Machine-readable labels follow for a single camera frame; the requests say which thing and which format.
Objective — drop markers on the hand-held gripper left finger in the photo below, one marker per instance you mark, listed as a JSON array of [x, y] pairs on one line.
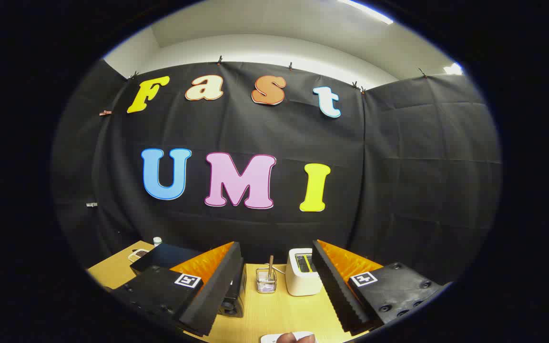
[[217, 286]]

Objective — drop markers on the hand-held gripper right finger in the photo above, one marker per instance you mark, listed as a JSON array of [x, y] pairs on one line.
[[334, 286]]

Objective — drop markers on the black toaster oven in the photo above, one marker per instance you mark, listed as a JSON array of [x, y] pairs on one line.
[[165, 255]]

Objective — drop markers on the white food plate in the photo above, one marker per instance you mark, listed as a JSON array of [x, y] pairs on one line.
[[269, 338]]

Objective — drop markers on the white pop-up toaster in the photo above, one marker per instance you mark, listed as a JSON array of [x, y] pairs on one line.
[[298, 281]]

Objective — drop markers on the wooden utensil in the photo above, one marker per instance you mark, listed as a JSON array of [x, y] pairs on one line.
[[270, 264]]

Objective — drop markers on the small white gridded object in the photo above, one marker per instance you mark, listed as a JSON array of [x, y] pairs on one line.
[[137, 255]]

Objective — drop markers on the row of cloth clips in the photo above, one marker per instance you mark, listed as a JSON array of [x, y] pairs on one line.
[[219, 60]]

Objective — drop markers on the small ceiling light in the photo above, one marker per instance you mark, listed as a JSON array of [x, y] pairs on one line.
[[453, 69]]

